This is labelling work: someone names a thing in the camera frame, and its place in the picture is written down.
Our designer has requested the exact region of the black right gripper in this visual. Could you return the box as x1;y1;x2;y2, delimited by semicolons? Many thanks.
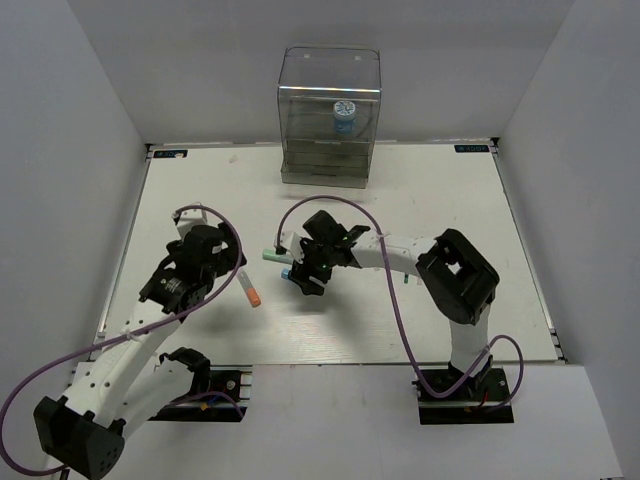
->
290;235;338;295

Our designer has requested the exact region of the green highlighter marker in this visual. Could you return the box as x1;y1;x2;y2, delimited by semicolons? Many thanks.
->
262;249;293;265

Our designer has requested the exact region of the orange highlighter marker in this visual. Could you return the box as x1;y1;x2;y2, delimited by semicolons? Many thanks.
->
236;268;261;308

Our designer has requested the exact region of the blue white round jar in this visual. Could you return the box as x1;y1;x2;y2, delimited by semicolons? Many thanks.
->
332;100;357;134

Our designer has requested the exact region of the clear acrylic drawer organizer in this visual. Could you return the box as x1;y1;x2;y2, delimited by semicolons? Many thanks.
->
277;45;382;189

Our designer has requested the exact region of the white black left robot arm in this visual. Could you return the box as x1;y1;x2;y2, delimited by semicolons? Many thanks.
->
34;223;246;479

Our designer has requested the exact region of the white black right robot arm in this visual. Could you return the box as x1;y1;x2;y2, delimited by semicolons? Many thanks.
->
277;210;499;399

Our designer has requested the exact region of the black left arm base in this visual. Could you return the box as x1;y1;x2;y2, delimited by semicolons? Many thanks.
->
151;366;253;423

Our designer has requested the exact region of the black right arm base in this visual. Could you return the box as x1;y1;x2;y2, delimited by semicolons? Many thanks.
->
412;367;514;426

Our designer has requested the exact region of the blue left corner label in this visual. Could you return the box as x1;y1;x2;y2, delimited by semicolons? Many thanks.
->
153;149;188;159

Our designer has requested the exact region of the blue corner label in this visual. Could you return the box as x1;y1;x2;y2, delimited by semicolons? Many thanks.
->
454;144;490;153
153;149;188;159

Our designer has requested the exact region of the blue right corner label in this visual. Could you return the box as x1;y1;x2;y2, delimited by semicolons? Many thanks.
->
454;144;490;153

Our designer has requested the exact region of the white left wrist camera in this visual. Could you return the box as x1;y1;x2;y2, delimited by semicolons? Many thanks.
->
171;202;208;239

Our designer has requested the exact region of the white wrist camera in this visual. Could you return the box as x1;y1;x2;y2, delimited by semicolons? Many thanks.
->
171;202;208;239
274;231;304;263

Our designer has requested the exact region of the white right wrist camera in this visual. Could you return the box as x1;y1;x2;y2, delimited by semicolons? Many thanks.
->
274;231;304;263

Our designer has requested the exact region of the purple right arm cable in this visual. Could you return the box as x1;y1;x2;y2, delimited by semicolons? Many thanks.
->
276;194;524;412

